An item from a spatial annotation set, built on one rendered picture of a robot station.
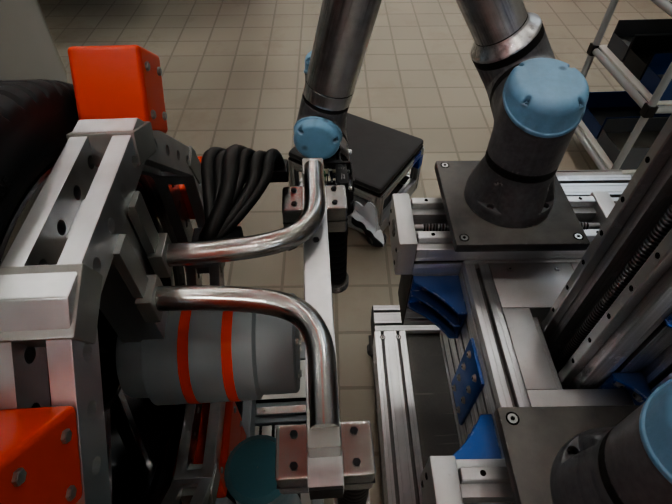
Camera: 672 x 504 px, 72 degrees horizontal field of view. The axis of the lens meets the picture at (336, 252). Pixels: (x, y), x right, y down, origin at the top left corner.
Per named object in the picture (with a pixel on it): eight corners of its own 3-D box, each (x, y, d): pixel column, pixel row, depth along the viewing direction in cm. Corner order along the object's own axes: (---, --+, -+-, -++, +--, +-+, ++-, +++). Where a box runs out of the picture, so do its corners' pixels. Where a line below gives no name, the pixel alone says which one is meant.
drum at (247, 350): (160, 331, 70) (129, 273, 59) (302, 324, 71) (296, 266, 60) (140, 424, 61) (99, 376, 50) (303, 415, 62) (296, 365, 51)
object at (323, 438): (151, 297, 50) (116, 229, 42) (330, 288, 51) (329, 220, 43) (108, 471, 39) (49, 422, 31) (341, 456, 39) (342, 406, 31)
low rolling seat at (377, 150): (289, 216, 197) (283, 150, 171) (335, 170, 217) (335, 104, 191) (378, 257, 182) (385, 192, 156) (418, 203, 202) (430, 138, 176)
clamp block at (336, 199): (284, 211, 70) (281, 184, 66) (344, 208, 70) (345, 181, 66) (284, 235, 67) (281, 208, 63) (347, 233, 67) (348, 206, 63)
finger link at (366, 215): (384, 225, 70) (345, 193, 75) (381, 251, 75) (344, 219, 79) (399, 216, 71) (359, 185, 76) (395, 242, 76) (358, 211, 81)
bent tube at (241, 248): (181, 177, 63) (158, 108, 55) (323, 172, 64) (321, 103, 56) (155, 281, 51) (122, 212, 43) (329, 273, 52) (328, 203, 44)
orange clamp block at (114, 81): (106, 135, 57) (95, 56, 55) (171, 133, 57) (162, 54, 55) (79, 135, 50) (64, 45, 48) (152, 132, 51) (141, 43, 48)
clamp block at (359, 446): (280, 442, 48) (275, 422, 44) (368, 436, 48) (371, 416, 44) (279, 496, 44) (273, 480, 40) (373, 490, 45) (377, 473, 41)
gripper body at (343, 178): (308, 185, 73) (307, 140, 81) (311, 223, 80) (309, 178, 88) (357, 183, 74) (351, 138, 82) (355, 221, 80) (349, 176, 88)
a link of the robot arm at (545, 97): (491, 175, 73) (517, 96, 63) (480, 125, 82) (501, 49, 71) (570, 179, 72) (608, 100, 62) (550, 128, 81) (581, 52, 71)
